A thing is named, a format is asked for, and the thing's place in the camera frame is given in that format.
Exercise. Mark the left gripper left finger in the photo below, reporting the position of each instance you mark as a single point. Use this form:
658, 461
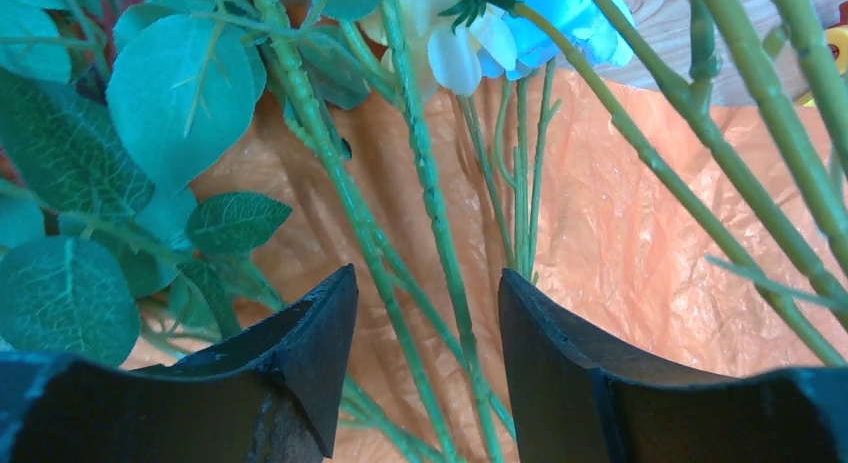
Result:
268, 394

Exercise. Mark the flower bouquet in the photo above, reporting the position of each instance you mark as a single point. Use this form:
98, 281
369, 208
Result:
110, 109

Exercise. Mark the pile of coloured toy blocks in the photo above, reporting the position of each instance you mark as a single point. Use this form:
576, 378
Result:
835, 35

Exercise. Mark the orange yellow wrapping paper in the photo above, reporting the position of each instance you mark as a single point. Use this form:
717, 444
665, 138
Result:
613, 246

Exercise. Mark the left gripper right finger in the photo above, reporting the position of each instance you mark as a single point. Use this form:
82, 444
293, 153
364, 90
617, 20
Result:
580, 394

